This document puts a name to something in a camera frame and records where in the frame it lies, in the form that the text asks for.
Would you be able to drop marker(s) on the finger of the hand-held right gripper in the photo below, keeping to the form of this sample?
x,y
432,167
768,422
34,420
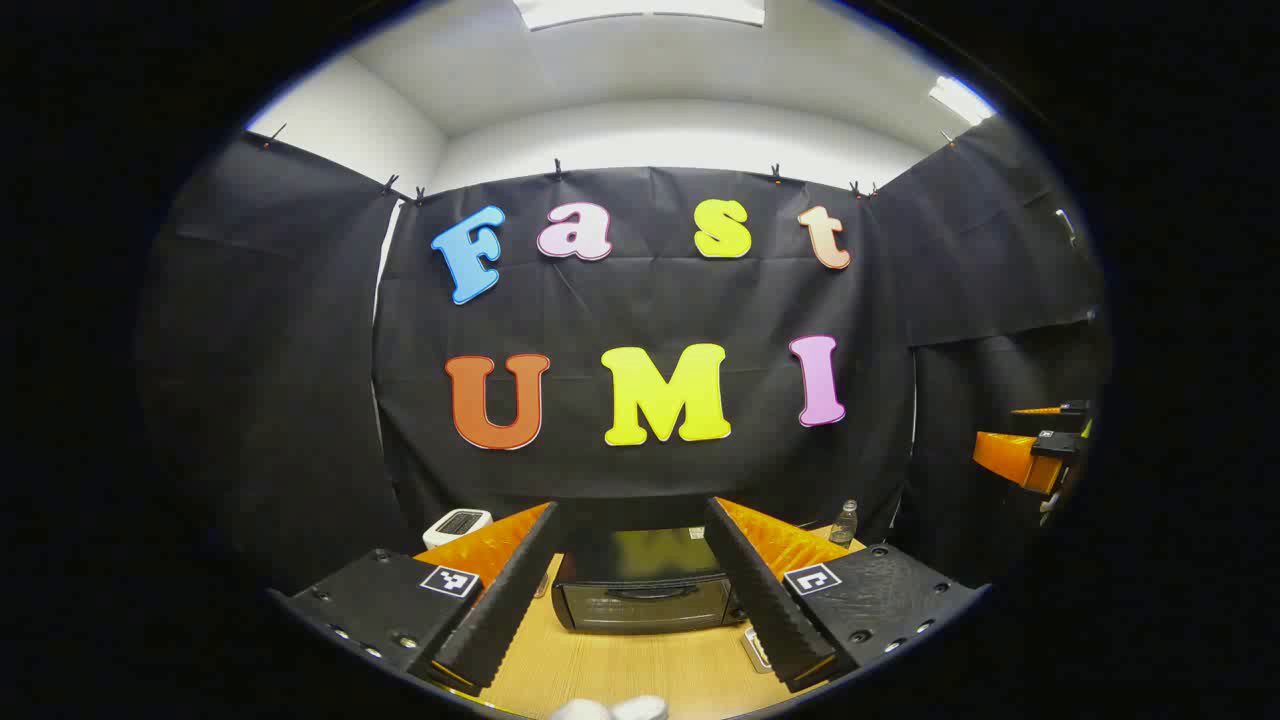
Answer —
x,y
1075,409
1015,458

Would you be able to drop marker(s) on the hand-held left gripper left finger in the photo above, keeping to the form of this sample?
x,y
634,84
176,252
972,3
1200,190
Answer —
x,y
500,610

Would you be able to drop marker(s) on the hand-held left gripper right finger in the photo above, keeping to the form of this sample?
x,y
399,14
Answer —
x,y
765,600

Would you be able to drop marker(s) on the black electric oven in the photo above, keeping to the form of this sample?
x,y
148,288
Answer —
x,y
640,600

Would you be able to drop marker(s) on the white divided bean dish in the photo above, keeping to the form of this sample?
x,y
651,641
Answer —
x,y
756,650

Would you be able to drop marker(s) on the white toaster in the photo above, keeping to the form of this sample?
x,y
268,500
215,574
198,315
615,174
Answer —
x,y
455,525

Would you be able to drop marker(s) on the clear water bottle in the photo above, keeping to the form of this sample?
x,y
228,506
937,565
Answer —
x,y
844,525

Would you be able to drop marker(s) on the black backdrop cloth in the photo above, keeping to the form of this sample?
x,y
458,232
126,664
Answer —
x,y
640,300

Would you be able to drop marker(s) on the ceiling light panel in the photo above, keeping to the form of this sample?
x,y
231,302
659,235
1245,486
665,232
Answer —
x,y
640,10
960,100

